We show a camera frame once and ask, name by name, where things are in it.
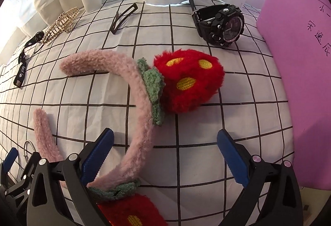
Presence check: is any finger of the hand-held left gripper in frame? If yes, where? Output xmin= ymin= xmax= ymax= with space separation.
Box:
xmin=14 ymin=151 xmax=40 ymax=191
xmin=0 ymin=148 xmax=19 ymax=180

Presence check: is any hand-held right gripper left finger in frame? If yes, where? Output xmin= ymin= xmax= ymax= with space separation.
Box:
xmin=26 ymin=128 xmax=114 ymax=226

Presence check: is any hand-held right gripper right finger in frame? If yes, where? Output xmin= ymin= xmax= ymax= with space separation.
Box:
xmin=217 ymin=129 xmax=303 ymax=226

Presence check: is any pink fuzzy strawberry headband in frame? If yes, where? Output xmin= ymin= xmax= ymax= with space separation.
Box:
xmin=34 ymin=48 xmax=225 ymax=226

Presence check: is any white checked cloth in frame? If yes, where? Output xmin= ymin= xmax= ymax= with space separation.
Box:
xmin=0 ymin=0 xmax=296 ymax=226

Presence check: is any pink paper box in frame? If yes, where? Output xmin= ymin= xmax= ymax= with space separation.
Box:
xmin=255 ymin=0 xmax=331 ymax=191

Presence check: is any gold claw hair clip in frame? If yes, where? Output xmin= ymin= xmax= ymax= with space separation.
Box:
xmin=39 ymin=6 xmax=79 ymax=47

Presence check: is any black wristwatch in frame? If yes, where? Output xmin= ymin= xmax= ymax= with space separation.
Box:
xmin=188 ymin=0 xmax=245 ymax=48

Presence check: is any black snap hair clip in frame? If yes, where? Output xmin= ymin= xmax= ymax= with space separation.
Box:
xmin=109 ymin=2 xmax=139 ymax=35

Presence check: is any silver metal ring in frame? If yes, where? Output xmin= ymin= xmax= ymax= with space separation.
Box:
xmin=23 ymin=139 xmax=38 ymax=162

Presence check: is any black strap choker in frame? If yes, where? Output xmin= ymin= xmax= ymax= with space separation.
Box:
xmin=13 ymin=31 xmax=45 ymax=88

